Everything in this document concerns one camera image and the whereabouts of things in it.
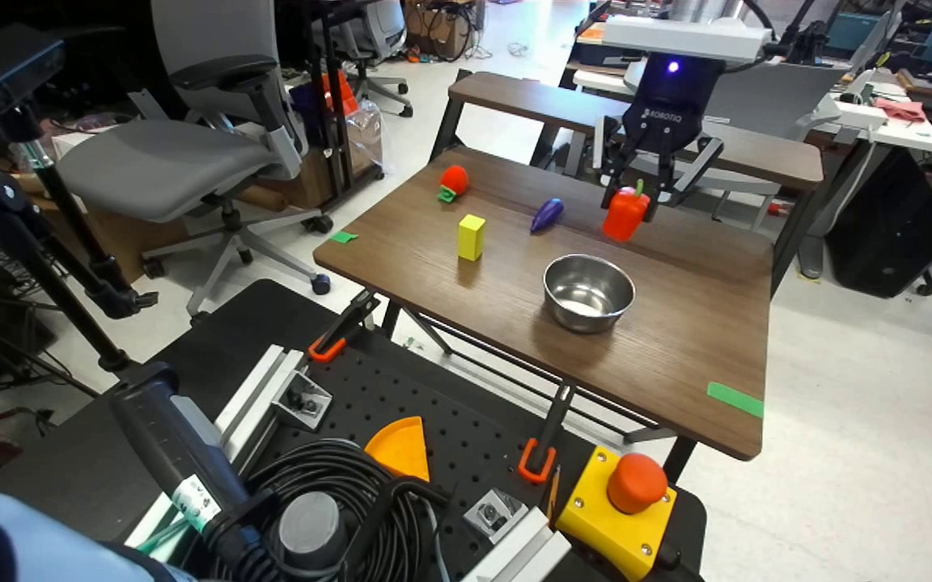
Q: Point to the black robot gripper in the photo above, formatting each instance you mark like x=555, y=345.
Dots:
x=664, y=119

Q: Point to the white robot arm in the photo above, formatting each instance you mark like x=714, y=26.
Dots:
x=725, y=41

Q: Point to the silver metal bowl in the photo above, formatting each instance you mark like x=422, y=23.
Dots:
x=587, y=292

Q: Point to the brown wooden bench shelf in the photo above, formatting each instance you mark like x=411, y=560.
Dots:
x=788, y=164

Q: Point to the purple toy eggplant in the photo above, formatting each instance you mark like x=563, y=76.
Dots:
x=545, y=216

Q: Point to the yellow toy block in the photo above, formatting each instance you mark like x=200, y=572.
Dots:
x=472, y=237

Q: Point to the red toy tomato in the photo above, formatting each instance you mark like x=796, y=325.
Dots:
x=456, y=183

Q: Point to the black bag on floor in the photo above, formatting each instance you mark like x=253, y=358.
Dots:
x=882, y=242

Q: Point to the green tape strip right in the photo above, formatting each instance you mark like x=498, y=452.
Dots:
x=737, y=398

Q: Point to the orange clamp right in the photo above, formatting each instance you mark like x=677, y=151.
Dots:
x=539, y=454

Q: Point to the orange clamp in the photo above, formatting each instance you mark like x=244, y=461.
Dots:
x=338, y=334
x=539, y=454

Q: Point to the green tape piece left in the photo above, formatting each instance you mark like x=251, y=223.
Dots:
x=344, y=237

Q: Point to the yellow emergency stop box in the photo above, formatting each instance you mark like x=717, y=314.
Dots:
x=621, y=510

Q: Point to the orange clamp left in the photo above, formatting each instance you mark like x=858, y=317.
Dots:
x=338, y=334

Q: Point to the orange plastic wedge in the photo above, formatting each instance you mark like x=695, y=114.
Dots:
x=402, y=448

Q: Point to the grey office chair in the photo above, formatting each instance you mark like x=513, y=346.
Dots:
x=220, y=55

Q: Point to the black perforated base board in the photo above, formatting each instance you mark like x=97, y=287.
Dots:
x=90, y=475

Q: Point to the black tripod stand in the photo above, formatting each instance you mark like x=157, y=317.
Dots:
x=26, y=64

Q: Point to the aluminium extrusion rail right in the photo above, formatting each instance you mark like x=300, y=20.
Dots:
x=527, y=553

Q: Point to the aluminium extrusion rail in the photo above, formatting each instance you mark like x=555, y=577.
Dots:
x=230, y=431
x=527, y=553

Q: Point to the aluminium extrusion rail left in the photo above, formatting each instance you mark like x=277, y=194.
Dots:
x=230, y=431

